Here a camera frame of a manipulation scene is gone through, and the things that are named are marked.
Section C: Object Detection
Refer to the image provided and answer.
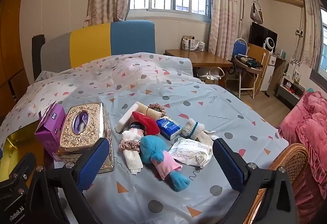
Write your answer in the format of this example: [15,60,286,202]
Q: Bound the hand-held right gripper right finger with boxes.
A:
[213,138,298,224]

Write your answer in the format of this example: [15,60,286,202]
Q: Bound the beige roll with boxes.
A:
[139,105,163,119]

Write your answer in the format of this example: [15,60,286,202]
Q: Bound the wooden table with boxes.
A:
[165,49,233,87]

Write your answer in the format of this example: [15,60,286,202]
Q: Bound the brown scrunchie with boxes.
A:
[148,103,166,115]

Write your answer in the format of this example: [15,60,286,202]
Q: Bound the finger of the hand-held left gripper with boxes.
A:
[0,152,37,189]

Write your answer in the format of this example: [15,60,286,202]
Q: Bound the pink fluffy blanket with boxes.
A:
[278,91,327,214]

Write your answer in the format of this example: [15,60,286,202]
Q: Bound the white fan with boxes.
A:
[263,38,275,54]

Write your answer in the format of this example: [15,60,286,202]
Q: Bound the black television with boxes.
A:
[248,22,278,52]

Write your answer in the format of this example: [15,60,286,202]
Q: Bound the metal clothes stand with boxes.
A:
[240,0,257,43]

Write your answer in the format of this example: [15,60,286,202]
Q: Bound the pink satin scrunchie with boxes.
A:
[119,139,141,152]

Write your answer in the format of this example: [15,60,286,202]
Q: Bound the pink towel with blue label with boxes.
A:
[126,122,147,139]

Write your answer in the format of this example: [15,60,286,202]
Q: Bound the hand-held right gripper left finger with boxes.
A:
[26,138,110,224]

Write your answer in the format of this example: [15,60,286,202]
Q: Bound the grey low shelf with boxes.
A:
[277,76,306,109]

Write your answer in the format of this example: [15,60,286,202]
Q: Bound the white waffle cloth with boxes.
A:
[121,130,144,175]

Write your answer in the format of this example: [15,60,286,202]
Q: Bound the white cabinet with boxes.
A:
[259,53,278,94]

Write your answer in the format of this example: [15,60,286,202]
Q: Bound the round tray with tools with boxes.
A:
[232,54,263,70]

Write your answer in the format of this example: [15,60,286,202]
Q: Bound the blue chair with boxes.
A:
[226,38,263,99]

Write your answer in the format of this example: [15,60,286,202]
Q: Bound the blue tissue packet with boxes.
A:
[156,116,183,141]

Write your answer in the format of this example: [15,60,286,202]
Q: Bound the side window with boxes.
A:
[318,7,327,74]

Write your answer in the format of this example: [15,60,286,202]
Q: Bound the white sock blue stripe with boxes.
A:
[181,119,217,148]

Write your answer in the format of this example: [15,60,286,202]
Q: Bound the wooden board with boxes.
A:
[246,43,270,92]

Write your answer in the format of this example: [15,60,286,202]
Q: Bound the purple carton box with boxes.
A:
[35,101,67,162]

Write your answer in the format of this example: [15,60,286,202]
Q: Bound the hanging bags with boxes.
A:
[250,1,264,26]

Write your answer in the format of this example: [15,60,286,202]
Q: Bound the grey yellow blue headboard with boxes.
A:
[41,20,156,72]

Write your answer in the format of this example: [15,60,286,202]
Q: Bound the printed bed sheet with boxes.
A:
[0,52,289,224]

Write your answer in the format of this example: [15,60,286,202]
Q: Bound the red sock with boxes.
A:
[131,111,160,136]

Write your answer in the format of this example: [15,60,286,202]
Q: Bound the white sponge bar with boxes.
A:
[115,101,140,134]

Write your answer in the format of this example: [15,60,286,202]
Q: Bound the white plastic packet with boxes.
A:
[169,137,214,168]

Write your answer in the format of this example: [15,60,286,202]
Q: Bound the gold tray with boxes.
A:
[0,122,45,171]

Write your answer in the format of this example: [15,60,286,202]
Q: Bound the gold ornate tissue box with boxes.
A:
[56,102,114,174]

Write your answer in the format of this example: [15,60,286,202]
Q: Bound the pink cloth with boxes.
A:
[151,151,183,180]

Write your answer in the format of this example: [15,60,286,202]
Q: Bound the wicker chair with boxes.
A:
[255,143,311,224]

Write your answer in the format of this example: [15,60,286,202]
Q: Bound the teal and pink sock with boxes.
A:
[140,135,191,192]

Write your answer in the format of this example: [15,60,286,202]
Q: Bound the white tote bag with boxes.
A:
[198,67,224,84]

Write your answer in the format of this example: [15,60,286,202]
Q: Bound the orange wardrobe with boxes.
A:
[0,0,34,117]

